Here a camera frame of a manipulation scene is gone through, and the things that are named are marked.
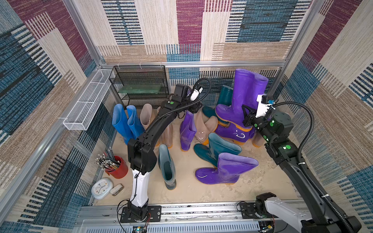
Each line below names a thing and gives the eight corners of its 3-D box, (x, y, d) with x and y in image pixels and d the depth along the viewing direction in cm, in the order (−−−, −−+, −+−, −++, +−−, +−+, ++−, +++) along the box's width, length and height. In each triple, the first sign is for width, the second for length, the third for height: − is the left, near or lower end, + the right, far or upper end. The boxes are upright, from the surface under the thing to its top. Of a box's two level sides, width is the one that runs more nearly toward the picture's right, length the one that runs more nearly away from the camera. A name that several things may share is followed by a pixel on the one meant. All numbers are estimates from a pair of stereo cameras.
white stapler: (111, 192, 82) (109, 190, 80) (121, 182, 85) (119, 181, 83) (114, 196, 80) (112, 195, 78) (124, 186, 83) (123, 185, 81)
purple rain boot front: (196, 184, 84) (198, 166, 64) (195, 172, 88) (197, 152, 68) (241, 184, 84) (258, 166, 63) (239, 172, 88) (254, 152, 67)
